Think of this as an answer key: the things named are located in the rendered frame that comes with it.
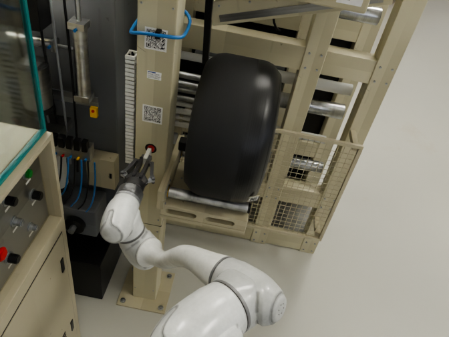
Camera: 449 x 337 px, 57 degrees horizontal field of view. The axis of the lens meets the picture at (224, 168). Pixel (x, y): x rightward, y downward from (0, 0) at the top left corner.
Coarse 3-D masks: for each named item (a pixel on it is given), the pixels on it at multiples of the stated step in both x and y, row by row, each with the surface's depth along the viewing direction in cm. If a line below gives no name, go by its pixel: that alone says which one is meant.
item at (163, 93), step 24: (144, 0) 128; (168, 0) 127; (144, 24) 133; (168, 24) 132; (144, 48) 138; (168, 48) 137; (144, 72) 144; (168, 72) 143; (144, 96) 150; (168, 96) 148; (168, 120) 155; (144, 144) 163; (168, 144) 165; (144, 192) 180; (144, 216) 189; (144, 288) 225
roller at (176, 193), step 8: (168, 192) 168; (176, 192) 168; (184, 192) 168; (184, 200) 169; (192, 200) 168; (200, 200) 168; (208, 200) 168; (216, 200) 168; (224, 208) 169; (232, 208) 168; (240, 208) 168; (248, 208) 168
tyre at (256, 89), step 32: (224, 64) 144; (256, 64) 147; (224, 96) 137; (256, 96) 138; (192, 128) 139; (224, 128) 136; (256, 128) 136; (192, 160) 142; (224, 160) 139; (256, 160) 139; (192, 192) 161; (224, 192) 150; (256, 192) 152
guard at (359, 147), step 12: (180, 120) 203; (180, 132) 208; (276, 132) 200; (288, 132) 200; (300, 132) 200; (276, 144) 206; (300, 144) 204; (348, 144) 199; (360, 144) 200; (336, 156) 206; (264, 180) 221; (276, 180) 220; (288, 180) 219; (300, 180) 218; (312, 180) 217; (348, 180) 213; (300, 192) 223; (324, 192) 221; (252, 204) 233; (276, 204) 231; (336, 204) 224; (276, 216) 236; (264, 228) 243; (300, 228) 240; (324, 228) 236
